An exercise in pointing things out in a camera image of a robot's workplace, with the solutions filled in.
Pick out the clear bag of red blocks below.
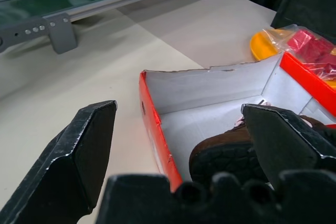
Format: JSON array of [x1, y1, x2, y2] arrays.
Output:
[[262, 24, 336, 81]]

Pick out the orange shoebox with white interior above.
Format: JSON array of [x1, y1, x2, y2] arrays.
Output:
[[139, 51, 336, 193]]

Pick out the black plastic crate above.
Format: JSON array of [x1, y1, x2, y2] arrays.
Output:
[[270, 0, 336, 44]]

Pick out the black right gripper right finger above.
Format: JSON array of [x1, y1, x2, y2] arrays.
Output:
[[240, 103, 336, 192]]

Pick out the yellow plate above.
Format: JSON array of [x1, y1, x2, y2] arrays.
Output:
[[249, 31, 336, 91]]

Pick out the brown suede shoe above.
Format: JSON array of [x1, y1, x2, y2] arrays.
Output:
[[188, 101, 336, 184]]

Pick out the green conveyor belt with grey frame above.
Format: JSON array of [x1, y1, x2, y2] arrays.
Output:
[[0, 0, 232, 55]]

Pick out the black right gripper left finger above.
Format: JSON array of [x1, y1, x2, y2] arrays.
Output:
[[0, 100, 118, 224]]

